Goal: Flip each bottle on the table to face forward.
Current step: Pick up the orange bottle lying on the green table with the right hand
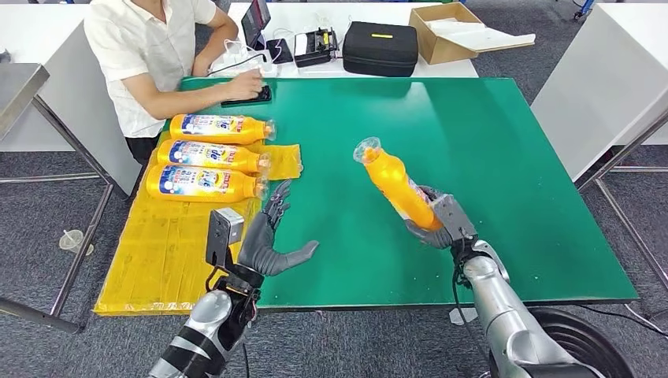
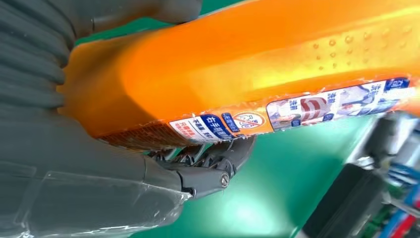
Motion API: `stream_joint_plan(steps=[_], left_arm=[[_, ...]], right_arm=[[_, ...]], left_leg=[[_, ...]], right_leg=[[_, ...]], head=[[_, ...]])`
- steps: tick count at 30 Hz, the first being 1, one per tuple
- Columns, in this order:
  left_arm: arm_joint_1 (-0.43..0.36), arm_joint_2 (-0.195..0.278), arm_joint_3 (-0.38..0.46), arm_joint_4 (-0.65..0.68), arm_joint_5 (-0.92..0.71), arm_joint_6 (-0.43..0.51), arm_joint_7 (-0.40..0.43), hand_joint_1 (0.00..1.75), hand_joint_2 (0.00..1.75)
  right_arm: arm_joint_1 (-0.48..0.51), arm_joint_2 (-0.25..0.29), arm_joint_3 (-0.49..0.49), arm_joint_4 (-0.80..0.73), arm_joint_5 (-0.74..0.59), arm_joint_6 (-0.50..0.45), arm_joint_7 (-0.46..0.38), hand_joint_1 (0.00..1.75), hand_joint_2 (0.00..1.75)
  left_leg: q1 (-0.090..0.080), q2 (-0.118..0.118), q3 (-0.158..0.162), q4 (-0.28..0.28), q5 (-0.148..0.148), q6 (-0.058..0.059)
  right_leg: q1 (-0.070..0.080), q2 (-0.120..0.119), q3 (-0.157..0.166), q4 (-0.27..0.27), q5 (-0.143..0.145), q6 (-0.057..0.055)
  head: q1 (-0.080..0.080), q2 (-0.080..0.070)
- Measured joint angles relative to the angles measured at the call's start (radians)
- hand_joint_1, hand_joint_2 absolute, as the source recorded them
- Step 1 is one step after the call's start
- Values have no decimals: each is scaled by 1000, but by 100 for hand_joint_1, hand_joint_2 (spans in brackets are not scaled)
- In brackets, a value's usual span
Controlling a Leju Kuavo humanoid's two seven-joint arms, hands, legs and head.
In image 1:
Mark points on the white sheet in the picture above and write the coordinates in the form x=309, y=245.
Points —
x=481, y=37

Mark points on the black smartphone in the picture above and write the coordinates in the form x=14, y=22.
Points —
x=263, y=98

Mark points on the yellow tape mat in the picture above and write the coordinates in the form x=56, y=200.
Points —
x=156, y=245

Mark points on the person's right hand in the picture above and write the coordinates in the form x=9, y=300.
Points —
x=245, y=83

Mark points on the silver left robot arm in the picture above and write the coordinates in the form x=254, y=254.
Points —
x=208, y=318

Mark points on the clear plastic cup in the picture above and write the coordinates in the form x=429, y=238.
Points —
x=72, y=241

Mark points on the black label printer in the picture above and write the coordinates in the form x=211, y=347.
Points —
x=313, y=54

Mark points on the person's left forearm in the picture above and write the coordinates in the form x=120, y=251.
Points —
x=219, y=47

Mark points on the dark tablet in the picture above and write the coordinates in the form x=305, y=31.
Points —
x=256, y=21

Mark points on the white power strip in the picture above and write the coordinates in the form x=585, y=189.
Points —
x=261, y=69

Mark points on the black carrying case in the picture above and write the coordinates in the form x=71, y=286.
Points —
x=380, y=52

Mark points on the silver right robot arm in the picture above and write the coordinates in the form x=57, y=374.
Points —
x=501, y=308

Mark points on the steel table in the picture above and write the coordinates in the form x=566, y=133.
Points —
x=15, y=88

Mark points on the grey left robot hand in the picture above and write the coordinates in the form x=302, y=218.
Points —
x=258, y=250

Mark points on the steel table frame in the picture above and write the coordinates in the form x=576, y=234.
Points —
x=621, y=156

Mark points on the black round stool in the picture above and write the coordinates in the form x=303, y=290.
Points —
x=590, y=339

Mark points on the white desk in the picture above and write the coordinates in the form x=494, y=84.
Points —
x=78, y=104
x=600, y=83

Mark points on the white table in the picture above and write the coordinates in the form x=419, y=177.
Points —
x=449, y=71

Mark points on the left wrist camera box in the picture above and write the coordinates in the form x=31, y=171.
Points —
x=222, y=235

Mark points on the cardboard box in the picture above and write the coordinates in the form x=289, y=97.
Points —
x=439, y=51

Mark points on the person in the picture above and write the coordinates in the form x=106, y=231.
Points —
x=141, y=52

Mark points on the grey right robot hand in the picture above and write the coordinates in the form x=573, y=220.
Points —
x=454, y=219

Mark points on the blue wheeled frame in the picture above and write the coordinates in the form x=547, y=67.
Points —
x=583, y=8

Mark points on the orange detergent bottle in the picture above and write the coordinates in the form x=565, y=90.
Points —
x=198, y=197
x=208, y=140
x=208, y=168
x=391, y=180

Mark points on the person's right forearm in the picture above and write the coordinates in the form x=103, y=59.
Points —
x=177, y=101

